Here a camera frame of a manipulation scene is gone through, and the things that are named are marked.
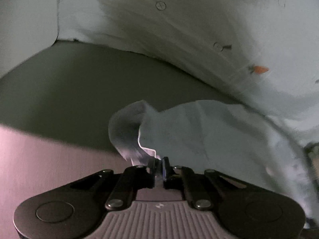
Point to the light blue t-shirt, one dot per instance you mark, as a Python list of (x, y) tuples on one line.
[(208, 134)]

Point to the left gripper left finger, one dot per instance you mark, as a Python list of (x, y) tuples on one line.
[(126, 185)]

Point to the stack of folded clothes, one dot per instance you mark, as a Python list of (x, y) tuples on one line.
[(311, 151)]

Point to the carrot print backdrop sheet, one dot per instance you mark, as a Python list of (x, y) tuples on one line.
[(262, 52)]

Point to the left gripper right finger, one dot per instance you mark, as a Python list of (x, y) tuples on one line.
[(195, 188)]

